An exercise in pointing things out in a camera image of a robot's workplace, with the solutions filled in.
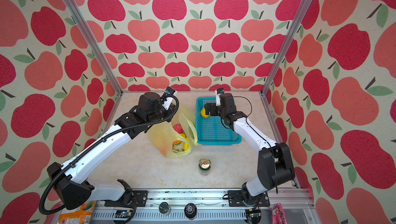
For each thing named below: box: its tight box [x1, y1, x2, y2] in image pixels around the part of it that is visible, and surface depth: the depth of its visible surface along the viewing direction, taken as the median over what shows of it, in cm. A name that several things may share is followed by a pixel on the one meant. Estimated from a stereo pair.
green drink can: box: [198, 157, 212, 176], surface depth 76 cm
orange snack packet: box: [58, 200, 97, 224], surface depth 68 cm
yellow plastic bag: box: [147, 113, 198, 159], surface depth 77 cm
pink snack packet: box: [267, 203, 288, 224], surface depth 70 cm
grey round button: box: [158, 201, 170, 214], surface depth 65 cm
